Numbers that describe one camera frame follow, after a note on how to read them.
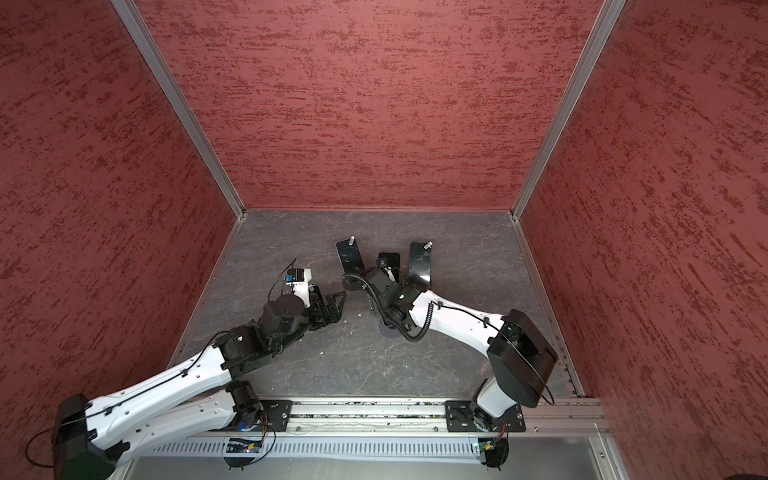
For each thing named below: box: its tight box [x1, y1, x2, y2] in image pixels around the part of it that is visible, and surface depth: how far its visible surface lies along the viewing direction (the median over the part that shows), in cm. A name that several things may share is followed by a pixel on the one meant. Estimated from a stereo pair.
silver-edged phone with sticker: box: [409, 241, 433, 290], surface depth 96 cm
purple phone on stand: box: [335, 236, 365, 275], surface depth 97 cm
